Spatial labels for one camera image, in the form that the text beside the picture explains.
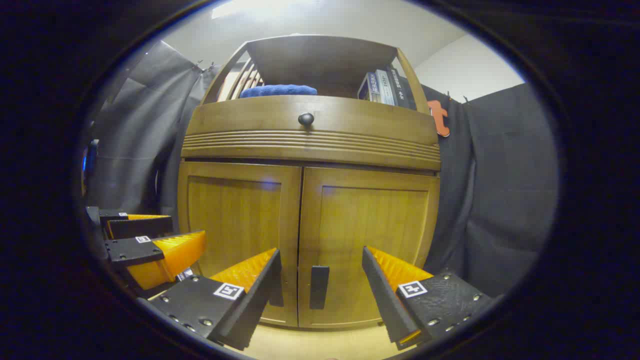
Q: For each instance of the wooden double-door shoe cabinet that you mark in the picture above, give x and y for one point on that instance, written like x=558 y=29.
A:
x=310 y=147

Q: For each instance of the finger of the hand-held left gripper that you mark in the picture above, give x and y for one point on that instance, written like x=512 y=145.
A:
x=132 y=250
x=140 y=227

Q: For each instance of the blue folded towel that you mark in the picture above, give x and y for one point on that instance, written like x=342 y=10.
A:
x=277 y=90

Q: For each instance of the wooden cabinet door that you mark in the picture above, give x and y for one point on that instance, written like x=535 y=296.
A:
x=235 y=215
x=365 y=215

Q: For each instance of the grey spine shelf book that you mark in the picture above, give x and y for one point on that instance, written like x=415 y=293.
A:
x=385 y=86

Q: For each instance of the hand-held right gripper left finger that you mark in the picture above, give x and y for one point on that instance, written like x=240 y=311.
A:
x=260 y=300

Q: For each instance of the dark blue shelf book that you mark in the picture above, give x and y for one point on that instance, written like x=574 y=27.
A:
x=369 y=86

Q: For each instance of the black shelf book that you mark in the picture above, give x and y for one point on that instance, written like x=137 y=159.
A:
x=404 y=89

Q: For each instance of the black backdrop cloth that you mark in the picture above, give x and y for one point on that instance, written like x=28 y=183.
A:
x=500 y=190

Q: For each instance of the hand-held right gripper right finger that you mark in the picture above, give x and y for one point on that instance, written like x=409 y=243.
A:
x=382 y=295

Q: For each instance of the black round drawer knob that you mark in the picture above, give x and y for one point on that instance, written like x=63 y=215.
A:
x=306 y=119

